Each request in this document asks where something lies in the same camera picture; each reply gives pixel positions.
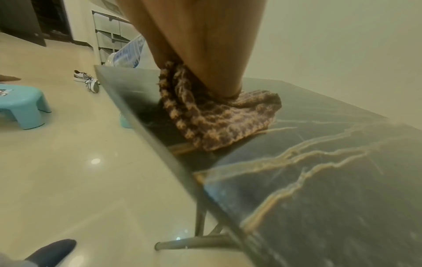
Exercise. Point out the light blue plastic stool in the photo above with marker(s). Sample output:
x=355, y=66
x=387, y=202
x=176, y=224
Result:
x=23, y=104

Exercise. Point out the person's left leg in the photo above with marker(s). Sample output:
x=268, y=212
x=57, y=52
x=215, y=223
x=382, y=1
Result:
x=49, y=251

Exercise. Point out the dark wooden wardrobe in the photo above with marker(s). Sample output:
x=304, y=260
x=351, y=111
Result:
x=23, y=18

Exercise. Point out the brown checkered cloth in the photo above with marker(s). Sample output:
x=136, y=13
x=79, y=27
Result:
x=217, y=122

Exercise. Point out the black marble table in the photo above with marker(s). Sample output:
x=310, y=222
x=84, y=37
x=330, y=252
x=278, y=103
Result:
x=313, y=182

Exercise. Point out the white sneaker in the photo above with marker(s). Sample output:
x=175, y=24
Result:
x=93, y=85
x=82, y=76

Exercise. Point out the white shoe cabinet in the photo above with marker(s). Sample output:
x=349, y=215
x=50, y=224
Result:
x=108, y=34

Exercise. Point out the person's right hand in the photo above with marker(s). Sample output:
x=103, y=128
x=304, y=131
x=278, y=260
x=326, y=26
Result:
x=204, y=39

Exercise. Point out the large clear water jug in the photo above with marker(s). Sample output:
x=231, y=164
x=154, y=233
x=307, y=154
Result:
x=128, y=54

